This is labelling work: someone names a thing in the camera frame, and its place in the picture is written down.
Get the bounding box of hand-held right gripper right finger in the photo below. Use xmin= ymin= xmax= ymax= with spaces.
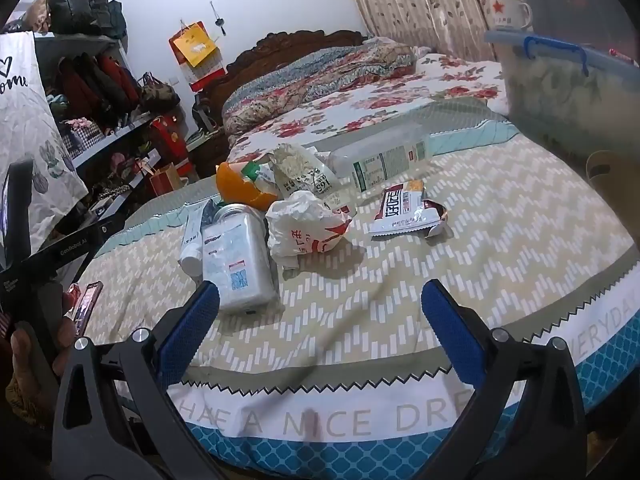
xmin=421 ymin=279 xmax=588 ymax=480

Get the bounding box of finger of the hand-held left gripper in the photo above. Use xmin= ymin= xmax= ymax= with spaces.
xmin=92 ymin=212 xmax=127 ymax=250

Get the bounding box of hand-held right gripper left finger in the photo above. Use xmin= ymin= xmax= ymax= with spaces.
xmin=50 ymin=281 xmax=221 ymax=480

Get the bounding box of clear plastic jar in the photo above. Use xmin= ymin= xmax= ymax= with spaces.
xmin=201 ymin=203 xmax=280 ymax=316

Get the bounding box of white squeeze tube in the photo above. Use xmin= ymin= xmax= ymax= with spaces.
xmin=179 ymin=200 xmax=213 ymax=277

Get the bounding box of red white snack wrapper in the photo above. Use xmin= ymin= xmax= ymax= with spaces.
xmin=369 ymin=180 xmax=449 ymax=240

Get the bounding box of white bag red print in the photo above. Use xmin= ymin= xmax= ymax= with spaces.
xmin=265 ymin=190 xmax=357 ymax=271

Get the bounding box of clear plastic bottle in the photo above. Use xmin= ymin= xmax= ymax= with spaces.
xmin=327 ymin=127 xmax=433 ymax=192

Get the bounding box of white printed food packet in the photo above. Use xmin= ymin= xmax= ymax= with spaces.
xmin=270 ymin=143 xmax=351 ymax=211

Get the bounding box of person's left hand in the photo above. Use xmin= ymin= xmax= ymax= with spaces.
xmin=7 ymin=290 xmax=76 ymax=386

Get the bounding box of red cased smartphone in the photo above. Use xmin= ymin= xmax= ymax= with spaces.
xmin=74 ymin=280 xmax=104 ymax=337

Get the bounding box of brown paper bag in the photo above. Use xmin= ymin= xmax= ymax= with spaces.
xmin=147 ymin=162 xmax=183 ymax=198

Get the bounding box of white printed cloth cover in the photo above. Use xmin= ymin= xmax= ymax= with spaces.
xmin=0 ymin=30 xmax=91 ymax=251

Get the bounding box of brown handbag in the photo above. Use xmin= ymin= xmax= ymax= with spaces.
xmin=137 ymin=72 xmax=181 ymax=113

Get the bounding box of row of red bags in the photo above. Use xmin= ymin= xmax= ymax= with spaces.
xmin=55 ymin=52 xmax=141 ymax=121

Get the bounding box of grey shelf rack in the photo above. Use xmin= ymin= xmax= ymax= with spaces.
xmin=30 ymin=30 xmax=186 ymax=211

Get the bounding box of dark green bag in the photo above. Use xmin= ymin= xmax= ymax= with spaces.
xmin=87 ymin=0 xmax=128 ymax=41

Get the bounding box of black bag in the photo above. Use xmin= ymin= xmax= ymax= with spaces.
xmin=47 ymin=0 xmax=93 ymax=36

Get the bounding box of floral bedsheet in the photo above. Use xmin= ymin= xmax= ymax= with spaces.
xmin=227 ymin=52 xmax=511 ymax=148

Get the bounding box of floral patchwork quilt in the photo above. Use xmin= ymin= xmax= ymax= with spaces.
xmin=222 ymin=37 xmax=431 ymax=136

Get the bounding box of clear storage box blue lid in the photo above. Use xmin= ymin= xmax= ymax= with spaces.
xmin=484 ymin=30 xmax=640 ymax=161

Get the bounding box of dark wooden headboard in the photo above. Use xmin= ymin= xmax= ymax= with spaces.
xmin=200 ymin=30 xmax=368 ymax=176

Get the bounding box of white enamel mug red star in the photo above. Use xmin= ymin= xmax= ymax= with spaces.
xmin=482 ymin=0 xmax=533 ymax=31

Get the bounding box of orange wall calendar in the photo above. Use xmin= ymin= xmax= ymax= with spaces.
xmin=168 ymin=21 xmax=223 ymax=93

